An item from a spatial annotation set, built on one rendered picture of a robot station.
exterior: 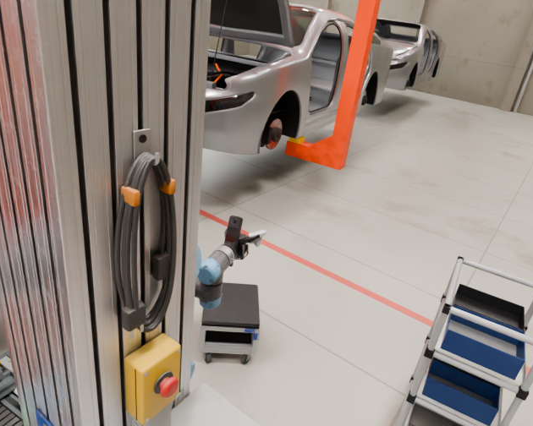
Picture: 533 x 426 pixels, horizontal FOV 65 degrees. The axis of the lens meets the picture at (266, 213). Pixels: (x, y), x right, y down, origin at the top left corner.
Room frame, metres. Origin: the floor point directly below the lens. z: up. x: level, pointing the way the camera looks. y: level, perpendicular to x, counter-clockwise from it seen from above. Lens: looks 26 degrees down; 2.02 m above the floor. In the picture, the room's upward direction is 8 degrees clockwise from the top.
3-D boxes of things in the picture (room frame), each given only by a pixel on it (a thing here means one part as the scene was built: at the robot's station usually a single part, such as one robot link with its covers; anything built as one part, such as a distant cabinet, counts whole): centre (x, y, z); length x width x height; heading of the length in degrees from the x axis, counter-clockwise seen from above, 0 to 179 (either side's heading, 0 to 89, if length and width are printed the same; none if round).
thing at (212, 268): (1.17, 0.15, 1.21); 0.11 x 0.08 x 0.09; 161
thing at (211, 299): (1.17, 0.17, 1.11); 0.11 x 0.08 x 0.11; 71
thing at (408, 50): (11.49, -2.65, 1.38); 4.95 x 1.86 x 1.39; 154
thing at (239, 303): (2.10, 0.14, 0.17); 0.43 x 0.36 x 0.34; 6
